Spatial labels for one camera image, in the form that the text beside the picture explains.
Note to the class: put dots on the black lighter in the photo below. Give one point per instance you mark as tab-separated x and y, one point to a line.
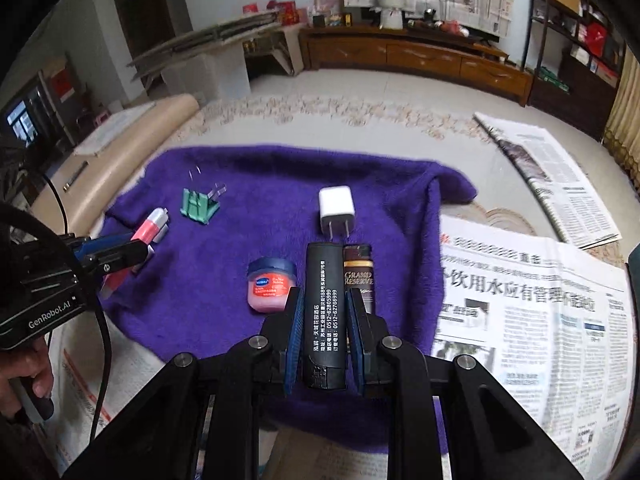
324	300

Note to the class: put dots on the green binder clip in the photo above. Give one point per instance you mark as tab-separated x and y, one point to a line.
197	207

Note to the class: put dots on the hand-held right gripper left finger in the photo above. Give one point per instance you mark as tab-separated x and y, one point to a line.
294	340

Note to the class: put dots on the white charger plug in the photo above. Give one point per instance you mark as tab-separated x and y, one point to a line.
336	205

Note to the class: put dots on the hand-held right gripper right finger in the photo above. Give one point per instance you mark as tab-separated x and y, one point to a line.
356	340

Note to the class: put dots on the white paper sheets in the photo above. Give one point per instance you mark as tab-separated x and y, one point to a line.
115	132

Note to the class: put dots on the black pen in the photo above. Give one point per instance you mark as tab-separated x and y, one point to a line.
75	175

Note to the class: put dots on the spread newspaper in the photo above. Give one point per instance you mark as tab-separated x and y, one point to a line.
525	320

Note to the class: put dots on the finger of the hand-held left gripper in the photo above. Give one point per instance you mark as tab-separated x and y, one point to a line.
105	241
120	260

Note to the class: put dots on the pink jar with blue lid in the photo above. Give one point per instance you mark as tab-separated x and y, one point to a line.
270	285

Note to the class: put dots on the beige curtain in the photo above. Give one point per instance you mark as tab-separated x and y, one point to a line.
625	125

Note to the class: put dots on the pink stool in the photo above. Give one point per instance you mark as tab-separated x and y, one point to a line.
101	117

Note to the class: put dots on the dark wooden door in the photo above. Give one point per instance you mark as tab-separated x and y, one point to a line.
150	15

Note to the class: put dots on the beige curved bench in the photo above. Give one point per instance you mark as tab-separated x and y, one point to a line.
125	170

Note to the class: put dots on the folded newspaper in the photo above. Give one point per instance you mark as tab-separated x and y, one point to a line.
550	175

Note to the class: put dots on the folded grey table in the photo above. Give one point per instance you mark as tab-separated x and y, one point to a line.
200	40

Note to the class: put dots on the dark display shelf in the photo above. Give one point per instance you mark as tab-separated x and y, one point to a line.
575	60

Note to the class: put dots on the black television screen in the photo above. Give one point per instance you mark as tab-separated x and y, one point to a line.
25	115

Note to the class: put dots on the purple towel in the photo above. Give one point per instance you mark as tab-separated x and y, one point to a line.
240	195

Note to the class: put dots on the person's left hand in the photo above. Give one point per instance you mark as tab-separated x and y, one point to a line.
25	365

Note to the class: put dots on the wooden television cabinet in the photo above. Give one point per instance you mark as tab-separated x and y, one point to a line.
415	60

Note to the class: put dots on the pink lip balm tube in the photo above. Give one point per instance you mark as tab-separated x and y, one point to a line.
150	227

